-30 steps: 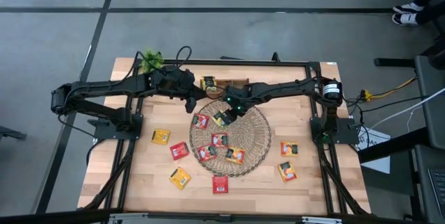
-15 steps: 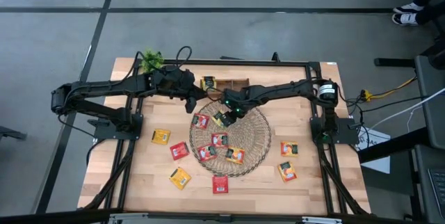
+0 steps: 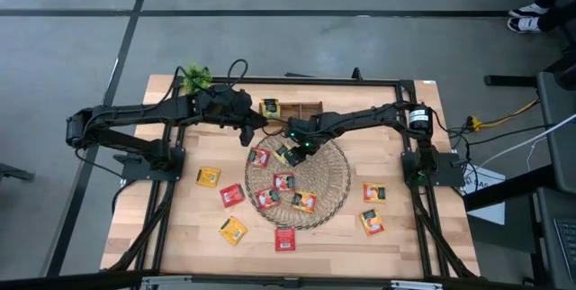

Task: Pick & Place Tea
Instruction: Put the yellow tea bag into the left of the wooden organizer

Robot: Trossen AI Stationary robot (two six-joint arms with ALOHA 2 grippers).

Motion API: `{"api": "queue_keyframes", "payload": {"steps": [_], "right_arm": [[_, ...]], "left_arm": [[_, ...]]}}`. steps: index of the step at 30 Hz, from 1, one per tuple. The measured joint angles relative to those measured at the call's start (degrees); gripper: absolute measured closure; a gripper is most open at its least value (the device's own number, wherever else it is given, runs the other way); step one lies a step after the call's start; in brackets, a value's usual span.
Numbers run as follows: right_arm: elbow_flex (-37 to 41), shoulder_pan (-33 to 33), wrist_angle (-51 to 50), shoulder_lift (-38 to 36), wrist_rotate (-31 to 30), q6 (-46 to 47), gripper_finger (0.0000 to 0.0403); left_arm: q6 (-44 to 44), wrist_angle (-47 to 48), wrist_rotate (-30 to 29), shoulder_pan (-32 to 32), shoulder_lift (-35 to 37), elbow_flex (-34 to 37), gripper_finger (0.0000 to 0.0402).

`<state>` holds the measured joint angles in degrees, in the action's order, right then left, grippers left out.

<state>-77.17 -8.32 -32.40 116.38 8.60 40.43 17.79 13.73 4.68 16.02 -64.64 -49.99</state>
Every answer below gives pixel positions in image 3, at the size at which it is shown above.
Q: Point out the black desk support bar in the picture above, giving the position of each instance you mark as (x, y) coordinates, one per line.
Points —
(508, 188)

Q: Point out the white paper sign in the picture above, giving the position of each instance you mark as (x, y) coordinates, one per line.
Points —
(490, 213)

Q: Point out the black rig crossbar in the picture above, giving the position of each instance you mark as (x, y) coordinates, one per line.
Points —
(252, 282)

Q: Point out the black computer keyboard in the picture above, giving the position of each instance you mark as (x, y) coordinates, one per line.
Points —
(568, 245)

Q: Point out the yellow barcode tea packet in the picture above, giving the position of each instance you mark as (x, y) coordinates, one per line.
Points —
(233, 231)

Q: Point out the round woven straw placemat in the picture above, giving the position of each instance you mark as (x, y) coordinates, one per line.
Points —
(328, 177)

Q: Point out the tan gold tea packet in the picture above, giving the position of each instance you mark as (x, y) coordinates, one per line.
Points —
(208, 177)

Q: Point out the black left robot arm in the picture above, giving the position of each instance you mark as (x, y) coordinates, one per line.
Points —
(135, 112)

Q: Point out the small red tea packet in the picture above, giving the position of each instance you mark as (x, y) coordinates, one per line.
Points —
(259, 156)

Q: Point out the long red tea packet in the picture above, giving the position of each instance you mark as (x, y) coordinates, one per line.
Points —
(232, 195)

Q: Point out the red orange foil tea packet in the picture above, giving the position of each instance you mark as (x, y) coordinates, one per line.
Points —
(304, 201)

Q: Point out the green potted plant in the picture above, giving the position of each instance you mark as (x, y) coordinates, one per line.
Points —
(196, 76)

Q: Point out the red silver foil tea packet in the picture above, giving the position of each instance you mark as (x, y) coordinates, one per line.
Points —
(284, 181)

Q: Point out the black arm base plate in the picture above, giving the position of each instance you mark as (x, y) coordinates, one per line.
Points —
(452, 177)
(132, 173)

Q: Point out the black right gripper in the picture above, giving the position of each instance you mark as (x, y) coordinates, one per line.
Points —
(297, 157)

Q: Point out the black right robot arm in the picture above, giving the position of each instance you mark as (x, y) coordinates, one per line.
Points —
(360, 119)

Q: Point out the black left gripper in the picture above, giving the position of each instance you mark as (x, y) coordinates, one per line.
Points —
(231, 105)

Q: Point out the black rail bracket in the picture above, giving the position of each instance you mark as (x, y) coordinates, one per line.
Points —
(357, 74)

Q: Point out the brown wooden box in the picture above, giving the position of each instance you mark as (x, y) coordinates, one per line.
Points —
(306, 109)

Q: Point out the dark metal floor foot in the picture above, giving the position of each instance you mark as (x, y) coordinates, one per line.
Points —
(13, 174)

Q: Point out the dark grey desk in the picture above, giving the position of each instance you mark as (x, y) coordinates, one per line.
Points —
(546, 236)
(560, 164)

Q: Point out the person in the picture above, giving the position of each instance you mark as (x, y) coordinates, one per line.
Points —
(524, 24)

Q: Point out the dark red foil tea packet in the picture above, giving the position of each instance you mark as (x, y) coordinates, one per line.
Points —
(268, 198)

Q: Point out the office chair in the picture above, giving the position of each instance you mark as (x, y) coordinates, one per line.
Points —
(568, 76)

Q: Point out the black rig post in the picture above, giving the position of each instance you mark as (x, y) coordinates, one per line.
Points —
(508, 81)

